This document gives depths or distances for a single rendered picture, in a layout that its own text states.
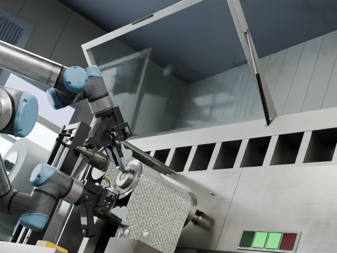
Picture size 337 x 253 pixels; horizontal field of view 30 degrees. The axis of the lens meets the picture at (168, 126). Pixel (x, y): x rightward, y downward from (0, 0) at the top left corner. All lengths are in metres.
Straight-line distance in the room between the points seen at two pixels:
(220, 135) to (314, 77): 2.15
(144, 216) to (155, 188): 0.10
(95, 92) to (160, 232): 0.52
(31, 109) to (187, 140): 1.13
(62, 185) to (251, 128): 0.78
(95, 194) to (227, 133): 0.67
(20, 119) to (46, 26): 4.04
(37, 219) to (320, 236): 0.82
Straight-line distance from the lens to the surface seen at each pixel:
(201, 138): 2.56
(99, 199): 1.99
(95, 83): 2.08
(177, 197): 2.19
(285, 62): 4.92
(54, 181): 1.91
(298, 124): 2.17
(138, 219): 2.09
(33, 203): 1.90
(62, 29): 5.64
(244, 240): 2.08
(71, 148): 2.35
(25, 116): 1.60
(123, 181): 2.12
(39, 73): 1.93
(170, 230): 2.17
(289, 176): 2.07
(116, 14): 5.47
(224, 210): 2.22
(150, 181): 2.12
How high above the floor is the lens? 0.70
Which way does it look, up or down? 21 degrees up
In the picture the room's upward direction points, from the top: 21 degrees clockwise
